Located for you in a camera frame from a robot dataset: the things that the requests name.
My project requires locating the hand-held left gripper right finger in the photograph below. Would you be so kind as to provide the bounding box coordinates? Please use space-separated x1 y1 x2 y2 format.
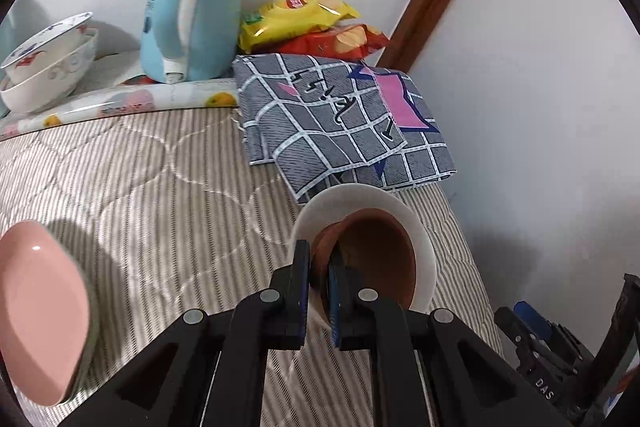
327 252 576 427

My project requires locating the pink square plate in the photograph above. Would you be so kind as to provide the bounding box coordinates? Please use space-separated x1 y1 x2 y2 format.
0 220 93 407

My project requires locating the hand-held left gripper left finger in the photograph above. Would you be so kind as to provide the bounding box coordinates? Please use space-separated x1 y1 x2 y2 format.
60 239 311 427

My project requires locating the light blue electric kettle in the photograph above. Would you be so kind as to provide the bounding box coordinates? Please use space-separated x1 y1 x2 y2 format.
140 0 247 84

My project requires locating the small brown bowl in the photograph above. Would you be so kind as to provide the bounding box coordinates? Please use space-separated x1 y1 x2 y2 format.
309 213 417 308

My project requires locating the floral plastic table mat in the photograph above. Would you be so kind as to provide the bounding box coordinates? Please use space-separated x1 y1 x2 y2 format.
0 77 241 140

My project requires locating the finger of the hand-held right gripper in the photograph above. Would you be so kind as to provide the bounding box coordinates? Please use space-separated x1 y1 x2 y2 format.
595 274 640 408
495 302 596 370

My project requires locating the white bowl with blue print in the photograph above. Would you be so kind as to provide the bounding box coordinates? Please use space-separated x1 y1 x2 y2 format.
290 184 437 333

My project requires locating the grey checked folded cloth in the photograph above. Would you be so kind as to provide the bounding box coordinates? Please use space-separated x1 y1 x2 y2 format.
232 53 457 205

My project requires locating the red chip bag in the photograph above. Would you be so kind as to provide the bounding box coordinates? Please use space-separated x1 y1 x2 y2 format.
280 23 390 60

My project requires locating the large white bowl grey pattern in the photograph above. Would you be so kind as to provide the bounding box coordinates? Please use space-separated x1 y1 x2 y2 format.
0 28 99 114

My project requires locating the yellow chip bag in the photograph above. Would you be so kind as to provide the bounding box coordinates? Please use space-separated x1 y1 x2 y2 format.
239 0 361 54

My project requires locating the blue red patterned bowl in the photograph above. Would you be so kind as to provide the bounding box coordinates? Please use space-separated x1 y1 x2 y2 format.
0 12 95 82

